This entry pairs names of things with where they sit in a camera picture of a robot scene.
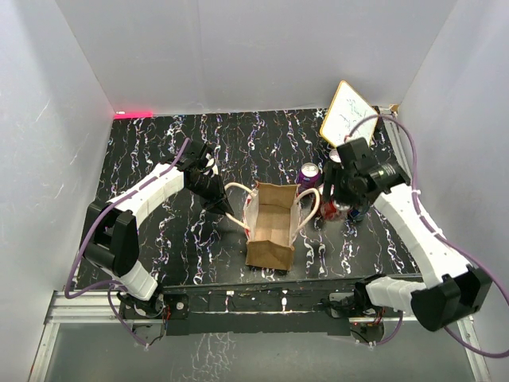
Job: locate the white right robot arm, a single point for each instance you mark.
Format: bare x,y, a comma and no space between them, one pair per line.
451,287

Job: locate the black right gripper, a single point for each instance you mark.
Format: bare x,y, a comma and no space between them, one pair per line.
335,172

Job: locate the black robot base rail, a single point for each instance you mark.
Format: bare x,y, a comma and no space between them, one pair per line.
302,306

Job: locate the black yellow soda can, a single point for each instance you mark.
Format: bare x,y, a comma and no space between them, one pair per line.
334,156

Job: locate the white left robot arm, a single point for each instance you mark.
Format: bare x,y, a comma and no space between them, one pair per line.
110,236

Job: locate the watermelon print canvas bag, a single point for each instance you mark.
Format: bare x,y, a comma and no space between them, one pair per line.
273,215

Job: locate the pink tape strip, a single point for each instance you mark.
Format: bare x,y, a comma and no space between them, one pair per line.
133,115

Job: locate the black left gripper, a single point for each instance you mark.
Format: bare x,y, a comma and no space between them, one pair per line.
218,201

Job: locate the small whiteboard wooden frame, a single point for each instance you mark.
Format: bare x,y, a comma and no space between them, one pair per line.
348,114

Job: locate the purple Fanta grape can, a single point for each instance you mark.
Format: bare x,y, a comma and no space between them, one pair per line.
308,176

